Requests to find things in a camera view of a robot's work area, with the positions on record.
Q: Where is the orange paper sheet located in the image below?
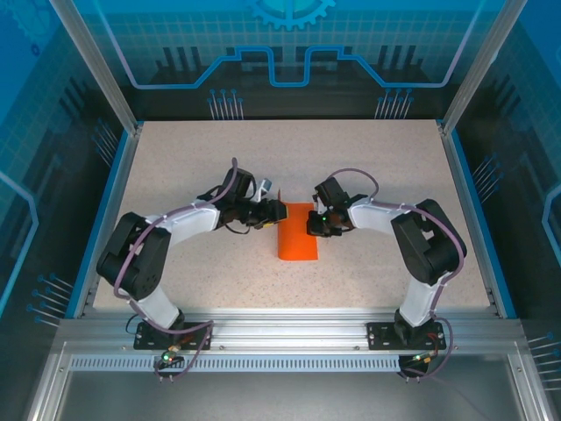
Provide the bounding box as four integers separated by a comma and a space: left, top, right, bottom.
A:
276, 187, 320, 263

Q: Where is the blue table edge strip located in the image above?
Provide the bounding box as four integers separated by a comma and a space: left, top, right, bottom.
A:
64, 130, 132, 320
451, 130, 519, 320

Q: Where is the aluminium mounting rail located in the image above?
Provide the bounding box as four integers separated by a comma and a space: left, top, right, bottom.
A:
55, 306, 529, 357

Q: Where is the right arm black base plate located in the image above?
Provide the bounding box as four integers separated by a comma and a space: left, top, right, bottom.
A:
366, 321, 447, 352

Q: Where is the aluminium side rail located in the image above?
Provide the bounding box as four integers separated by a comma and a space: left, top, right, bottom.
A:
440, 125, 501, 319
71, 125, 144, 320

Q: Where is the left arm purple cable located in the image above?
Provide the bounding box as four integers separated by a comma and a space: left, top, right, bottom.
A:
112, 156, 241, 383

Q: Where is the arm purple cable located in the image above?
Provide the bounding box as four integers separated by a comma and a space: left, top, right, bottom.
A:
330, 168, 468, 383
112, 156, 241, 383

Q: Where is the slotted aluminium cable duct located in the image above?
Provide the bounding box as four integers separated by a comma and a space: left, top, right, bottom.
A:
68, 354, 403, 374

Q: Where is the cable connector with green light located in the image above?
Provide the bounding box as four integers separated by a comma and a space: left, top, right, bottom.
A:
410, 350, 440, 366
158, 345, 181, 366

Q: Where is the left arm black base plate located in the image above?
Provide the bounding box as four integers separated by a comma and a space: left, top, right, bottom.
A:
132, 321, 214, 352

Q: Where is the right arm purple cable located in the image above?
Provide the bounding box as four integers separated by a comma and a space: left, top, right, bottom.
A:
330, 168, 468, 383

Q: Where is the aluminium frame post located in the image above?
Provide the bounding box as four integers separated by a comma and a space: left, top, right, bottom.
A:
46, 0, 145, 136
439, 0, 530, 137

